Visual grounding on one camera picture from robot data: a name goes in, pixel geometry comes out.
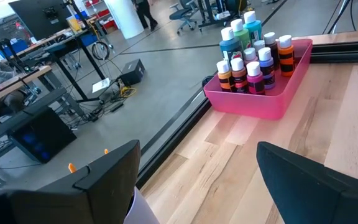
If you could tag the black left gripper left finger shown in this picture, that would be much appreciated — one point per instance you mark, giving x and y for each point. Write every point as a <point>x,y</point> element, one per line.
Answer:
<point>57,208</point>

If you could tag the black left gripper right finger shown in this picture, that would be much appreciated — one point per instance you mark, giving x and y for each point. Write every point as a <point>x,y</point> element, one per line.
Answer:
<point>322,202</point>

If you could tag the black brush gold ferrule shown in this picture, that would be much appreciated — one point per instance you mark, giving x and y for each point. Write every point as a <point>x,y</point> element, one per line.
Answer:
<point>106,151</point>
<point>72,168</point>

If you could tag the magenta paint bottle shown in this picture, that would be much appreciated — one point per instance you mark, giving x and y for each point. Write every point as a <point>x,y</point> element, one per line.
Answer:
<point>255,82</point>

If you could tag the purple paint bottle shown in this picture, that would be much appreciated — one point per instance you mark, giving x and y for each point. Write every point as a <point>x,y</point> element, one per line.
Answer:
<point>266,70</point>

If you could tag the bright orange striped paint bottle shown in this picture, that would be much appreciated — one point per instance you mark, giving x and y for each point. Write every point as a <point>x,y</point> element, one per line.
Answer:
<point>287,59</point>

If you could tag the rust brown striped paint bottle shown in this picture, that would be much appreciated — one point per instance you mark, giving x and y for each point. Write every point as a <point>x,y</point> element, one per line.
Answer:
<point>239,79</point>

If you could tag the yellow striped paint bottle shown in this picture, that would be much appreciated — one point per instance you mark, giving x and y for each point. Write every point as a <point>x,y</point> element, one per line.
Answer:
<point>225,77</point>

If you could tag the dark brown paint bottle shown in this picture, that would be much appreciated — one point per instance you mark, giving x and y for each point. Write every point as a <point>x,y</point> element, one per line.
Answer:
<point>272,46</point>

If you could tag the plain pink paint bottle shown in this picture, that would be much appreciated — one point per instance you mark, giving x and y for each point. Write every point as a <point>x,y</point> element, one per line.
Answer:
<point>250,54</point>

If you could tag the black white paint bottle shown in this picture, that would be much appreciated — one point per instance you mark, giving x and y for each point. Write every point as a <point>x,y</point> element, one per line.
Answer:
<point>258,44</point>

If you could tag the large black paint bottle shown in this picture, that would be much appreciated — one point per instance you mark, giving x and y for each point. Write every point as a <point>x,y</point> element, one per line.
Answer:
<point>230,46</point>

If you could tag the large teal paint bottle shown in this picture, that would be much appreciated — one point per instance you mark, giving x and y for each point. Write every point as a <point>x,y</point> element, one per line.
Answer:
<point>253,29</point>

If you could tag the black background robot arm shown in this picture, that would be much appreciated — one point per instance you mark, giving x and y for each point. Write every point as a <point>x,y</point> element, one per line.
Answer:
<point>5,51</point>

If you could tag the black computer tower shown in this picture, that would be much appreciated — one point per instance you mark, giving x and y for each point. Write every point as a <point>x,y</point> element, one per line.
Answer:
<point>42,137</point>

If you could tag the lavender plastic cup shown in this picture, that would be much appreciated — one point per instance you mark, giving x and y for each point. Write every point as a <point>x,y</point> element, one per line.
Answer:
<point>141,213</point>

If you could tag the grey desk wooden top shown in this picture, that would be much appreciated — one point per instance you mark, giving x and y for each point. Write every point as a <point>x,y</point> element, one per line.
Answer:
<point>17,118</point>

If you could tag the pink plastic bin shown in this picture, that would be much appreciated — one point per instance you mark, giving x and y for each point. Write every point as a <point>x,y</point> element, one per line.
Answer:
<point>259,107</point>

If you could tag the black desk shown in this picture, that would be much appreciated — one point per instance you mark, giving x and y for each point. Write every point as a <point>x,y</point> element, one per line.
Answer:
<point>73,62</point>

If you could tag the black box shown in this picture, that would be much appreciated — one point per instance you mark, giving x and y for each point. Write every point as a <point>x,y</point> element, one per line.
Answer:
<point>132,72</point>

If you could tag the yellow container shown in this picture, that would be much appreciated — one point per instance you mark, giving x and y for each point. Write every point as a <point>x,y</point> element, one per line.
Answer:
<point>73,25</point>

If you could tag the black monitor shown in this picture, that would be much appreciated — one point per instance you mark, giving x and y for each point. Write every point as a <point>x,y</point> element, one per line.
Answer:
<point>39,15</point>

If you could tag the grey office chair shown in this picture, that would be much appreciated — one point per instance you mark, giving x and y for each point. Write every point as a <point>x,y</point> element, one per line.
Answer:
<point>183,14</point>

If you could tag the black rounded bracket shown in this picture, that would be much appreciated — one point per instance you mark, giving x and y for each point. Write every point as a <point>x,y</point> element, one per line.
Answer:
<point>207,81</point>

